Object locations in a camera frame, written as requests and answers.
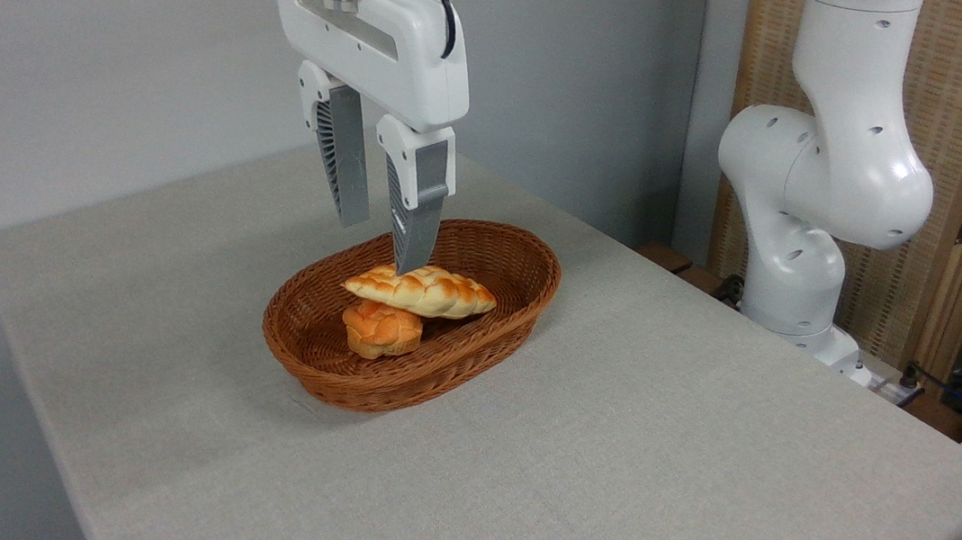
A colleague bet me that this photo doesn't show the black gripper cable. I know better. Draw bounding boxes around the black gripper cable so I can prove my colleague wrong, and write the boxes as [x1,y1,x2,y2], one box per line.
[373,0,462,61]

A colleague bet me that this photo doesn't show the brown wicker basket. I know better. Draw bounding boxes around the brown wicker basket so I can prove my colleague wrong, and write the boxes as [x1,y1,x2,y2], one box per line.
[254,197,567,433]

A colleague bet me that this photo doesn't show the long braided bread loaf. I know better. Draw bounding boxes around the long braided bread loaf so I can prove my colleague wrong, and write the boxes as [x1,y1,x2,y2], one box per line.
[339,256,501,326]

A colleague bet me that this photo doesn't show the grey tablecloth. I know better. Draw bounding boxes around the grey tablecloth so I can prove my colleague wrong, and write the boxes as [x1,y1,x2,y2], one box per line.
[0,102,962,540]

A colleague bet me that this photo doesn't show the round braided bread bun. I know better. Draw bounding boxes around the round braided bread bun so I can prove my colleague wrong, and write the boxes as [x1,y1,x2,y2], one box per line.
[337,297,427,365]

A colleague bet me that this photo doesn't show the black power cable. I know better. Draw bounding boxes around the black power cable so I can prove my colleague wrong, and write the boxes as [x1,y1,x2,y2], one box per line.
[899,359,962,398]

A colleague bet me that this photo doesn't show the white power strip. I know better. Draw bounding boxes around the white power strip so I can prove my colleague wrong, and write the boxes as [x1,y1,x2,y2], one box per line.
[868,369,928,410]

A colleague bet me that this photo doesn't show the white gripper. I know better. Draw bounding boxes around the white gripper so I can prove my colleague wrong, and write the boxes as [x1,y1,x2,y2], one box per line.
[239,0,482,282]

